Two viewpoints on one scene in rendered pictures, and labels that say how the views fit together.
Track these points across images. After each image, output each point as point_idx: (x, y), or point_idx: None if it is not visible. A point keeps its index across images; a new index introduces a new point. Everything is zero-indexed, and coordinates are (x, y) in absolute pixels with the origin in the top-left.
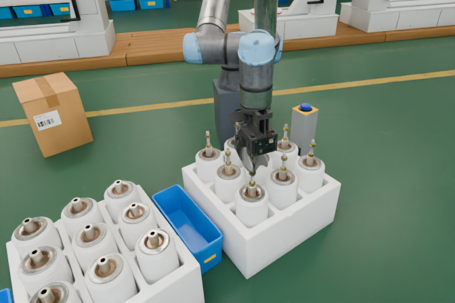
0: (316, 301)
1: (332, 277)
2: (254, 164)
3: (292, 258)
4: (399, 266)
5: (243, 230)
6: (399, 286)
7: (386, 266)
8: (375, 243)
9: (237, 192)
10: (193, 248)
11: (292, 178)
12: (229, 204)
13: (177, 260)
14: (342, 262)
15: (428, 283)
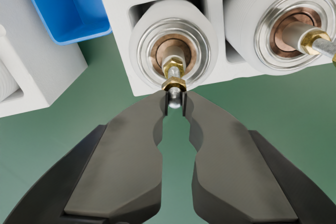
0: None
1: (241, 95)
2: (183, 113)
3: None
4: (315, 113)
5: (136, 77)
6: (291, 127)
7: (305, 107)
8: (330, 80)
9: (138, 36)
10: None
11: (308, 55)
12: None
13: (13, 82)
14: (268, 84)
15: (318, 134)
